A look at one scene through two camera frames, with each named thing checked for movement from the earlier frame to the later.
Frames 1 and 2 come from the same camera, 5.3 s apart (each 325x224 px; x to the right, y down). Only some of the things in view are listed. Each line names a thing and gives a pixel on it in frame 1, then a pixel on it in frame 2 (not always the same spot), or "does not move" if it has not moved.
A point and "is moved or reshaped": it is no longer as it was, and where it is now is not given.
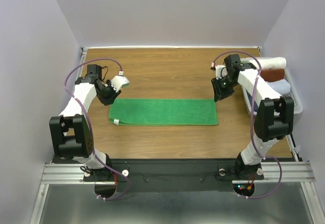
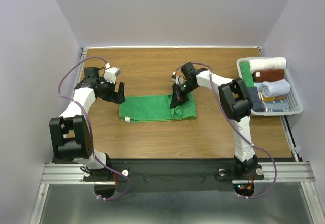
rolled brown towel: x=272 y=74 does not move
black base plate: x=175 y=175 does not move
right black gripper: x=219 y=93 → x=177 y=98
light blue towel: x=282 y=86 does not move
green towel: x=162 y=112 is moved or reshaped
